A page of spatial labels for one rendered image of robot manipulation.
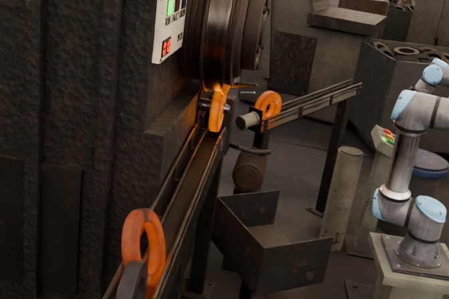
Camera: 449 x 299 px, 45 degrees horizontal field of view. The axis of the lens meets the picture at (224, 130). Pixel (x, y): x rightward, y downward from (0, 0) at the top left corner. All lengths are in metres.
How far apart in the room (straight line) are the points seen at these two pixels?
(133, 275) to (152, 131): 0.49
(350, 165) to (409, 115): 0.65
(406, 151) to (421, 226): 0.30
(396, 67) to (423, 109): 1.88
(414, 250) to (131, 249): 1.29
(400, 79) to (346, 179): 1.43
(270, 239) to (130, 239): 0.48
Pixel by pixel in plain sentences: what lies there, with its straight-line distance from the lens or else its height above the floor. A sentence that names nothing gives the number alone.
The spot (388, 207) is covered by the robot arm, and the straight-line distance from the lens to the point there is 2.18.
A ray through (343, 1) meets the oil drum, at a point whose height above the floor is 0.80.
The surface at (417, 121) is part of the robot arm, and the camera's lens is 2.01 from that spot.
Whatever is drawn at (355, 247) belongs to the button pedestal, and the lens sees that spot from 2.85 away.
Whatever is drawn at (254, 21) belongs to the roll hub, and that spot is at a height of 1.15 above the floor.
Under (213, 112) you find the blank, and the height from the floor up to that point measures 0.83.
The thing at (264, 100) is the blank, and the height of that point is 0.75.
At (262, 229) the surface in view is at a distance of 1.61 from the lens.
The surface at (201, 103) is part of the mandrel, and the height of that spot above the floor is 0.83.
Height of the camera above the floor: 1.40
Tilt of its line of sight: 20 degrees down
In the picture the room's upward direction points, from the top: 8 degrees clockwise
